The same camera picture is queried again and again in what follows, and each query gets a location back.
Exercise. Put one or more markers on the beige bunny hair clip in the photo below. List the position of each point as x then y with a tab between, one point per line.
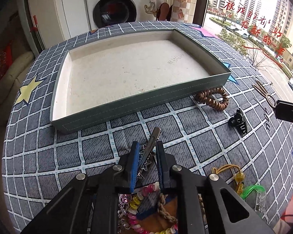
258	86

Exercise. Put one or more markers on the blue grid star tablecloth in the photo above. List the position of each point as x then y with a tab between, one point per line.
38	161

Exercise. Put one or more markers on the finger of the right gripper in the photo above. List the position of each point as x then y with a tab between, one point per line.
284	111

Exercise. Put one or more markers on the dark window frame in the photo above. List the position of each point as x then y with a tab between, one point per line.
200	12

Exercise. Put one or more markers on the green shallow tray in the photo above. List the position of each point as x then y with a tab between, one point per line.
119	75

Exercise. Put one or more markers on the lower white washing machine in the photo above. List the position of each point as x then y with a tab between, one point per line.
103	13

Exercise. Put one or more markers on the cream sofa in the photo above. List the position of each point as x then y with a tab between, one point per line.
11	82

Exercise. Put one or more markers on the white cabinet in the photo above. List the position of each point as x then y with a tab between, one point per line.
59	20

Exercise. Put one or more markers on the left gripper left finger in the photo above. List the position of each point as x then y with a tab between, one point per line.
89	204

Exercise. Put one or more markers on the black claw hair clip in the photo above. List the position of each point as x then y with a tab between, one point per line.
238	120

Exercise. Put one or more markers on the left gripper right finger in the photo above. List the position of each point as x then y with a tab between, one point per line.
205	204

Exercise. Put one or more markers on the silver star hair clip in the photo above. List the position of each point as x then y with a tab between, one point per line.
146	152

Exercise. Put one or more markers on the checkered paper bag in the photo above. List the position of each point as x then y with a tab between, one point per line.
180	11

